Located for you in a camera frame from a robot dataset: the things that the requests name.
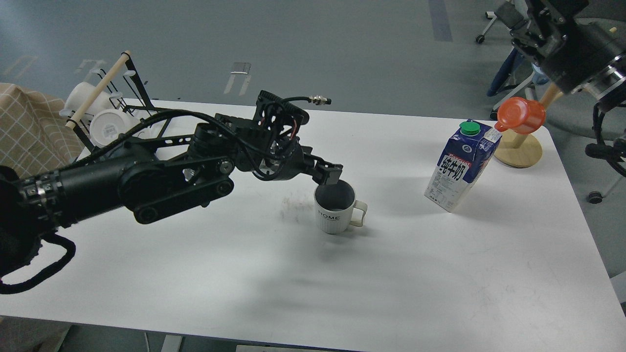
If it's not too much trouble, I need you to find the white bowl in rack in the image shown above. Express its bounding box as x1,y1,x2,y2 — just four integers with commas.
89,109,139,148

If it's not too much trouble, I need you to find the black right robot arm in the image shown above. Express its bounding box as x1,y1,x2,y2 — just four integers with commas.
497,0,625,176

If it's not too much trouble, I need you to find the wooden cup tree stand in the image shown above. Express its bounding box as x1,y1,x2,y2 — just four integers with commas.
493,27,618,169

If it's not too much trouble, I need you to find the orange plastic cup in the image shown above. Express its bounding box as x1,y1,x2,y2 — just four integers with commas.
494,97,546,134

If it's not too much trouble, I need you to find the blue milk carton green cap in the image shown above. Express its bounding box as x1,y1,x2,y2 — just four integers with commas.
424,119,503,212

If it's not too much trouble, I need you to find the white cup in rack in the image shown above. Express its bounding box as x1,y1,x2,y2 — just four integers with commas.
60,81,118,118

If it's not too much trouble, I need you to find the black wire dish rack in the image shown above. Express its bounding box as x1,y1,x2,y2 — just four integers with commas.
60,50,163,151

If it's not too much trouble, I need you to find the white ribbed mug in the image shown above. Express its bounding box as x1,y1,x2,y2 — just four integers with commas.
313,180,368,234

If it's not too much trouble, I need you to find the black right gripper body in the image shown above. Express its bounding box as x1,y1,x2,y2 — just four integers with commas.
508,0,625,96

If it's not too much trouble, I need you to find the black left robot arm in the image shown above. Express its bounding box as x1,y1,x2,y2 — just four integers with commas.
0,90,343,294

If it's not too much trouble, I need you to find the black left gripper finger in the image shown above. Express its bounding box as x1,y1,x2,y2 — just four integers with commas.
313,161,343,185

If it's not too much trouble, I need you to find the beige checkered cloth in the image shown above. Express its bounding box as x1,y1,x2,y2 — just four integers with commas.
0,83,84,178

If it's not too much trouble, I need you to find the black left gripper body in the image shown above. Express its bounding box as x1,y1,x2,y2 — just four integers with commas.
254,142,322,182

